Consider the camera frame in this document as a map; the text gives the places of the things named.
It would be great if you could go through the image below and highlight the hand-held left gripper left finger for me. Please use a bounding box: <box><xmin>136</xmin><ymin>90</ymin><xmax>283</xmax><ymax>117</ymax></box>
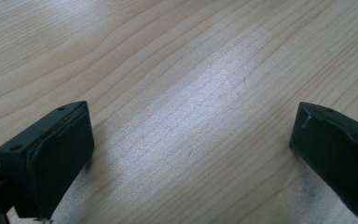
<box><xmin>0</xmin><ymin>100</ymin><xmax>95</xmax><ymax>219</ymax></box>

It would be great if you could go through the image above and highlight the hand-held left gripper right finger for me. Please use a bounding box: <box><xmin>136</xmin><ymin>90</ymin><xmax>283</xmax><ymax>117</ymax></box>
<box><xmin>289</xmin><ymin>101</ymin><xmax>358</xmax><ymax>218</ymax></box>

